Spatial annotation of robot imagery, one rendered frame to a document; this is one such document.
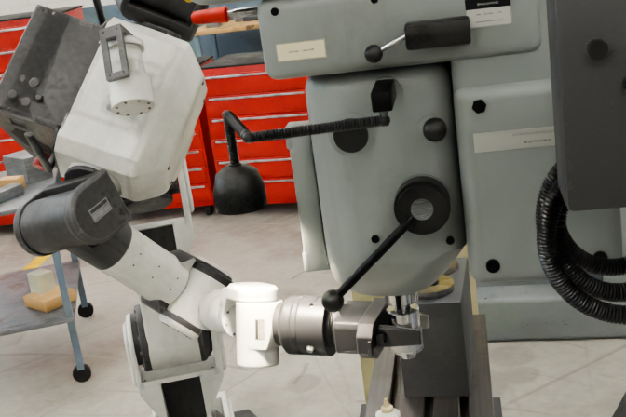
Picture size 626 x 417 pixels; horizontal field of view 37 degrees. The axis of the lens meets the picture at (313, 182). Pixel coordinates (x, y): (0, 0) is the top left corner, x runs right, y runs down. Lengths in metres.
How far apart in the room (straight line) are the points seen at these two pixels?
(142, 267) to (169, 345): 0.42
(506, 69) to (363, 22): 0.18
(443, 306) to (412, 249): 0.48
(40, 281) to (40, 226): 2.88
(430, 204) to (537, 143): 0.15
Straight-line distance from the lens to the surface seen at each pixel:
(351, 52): 1.14
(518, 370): 3.90
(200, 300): 1.65
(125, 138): 1.55
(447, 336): 1.72
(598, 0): 0.89
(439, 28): 1.10
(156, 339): 1.99
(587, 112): 0.90
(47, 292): 4.45
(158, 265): 1.61
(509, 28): 1.14
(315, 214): 1.30
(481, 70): 1.15
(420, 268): 1.25
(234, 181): 1.26
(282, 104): 5.93
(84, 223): 1.49
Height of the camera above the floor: 1.81
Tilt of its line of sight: 15 degrees down
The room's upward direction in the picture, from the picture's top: 8 degrees counter-clockwise
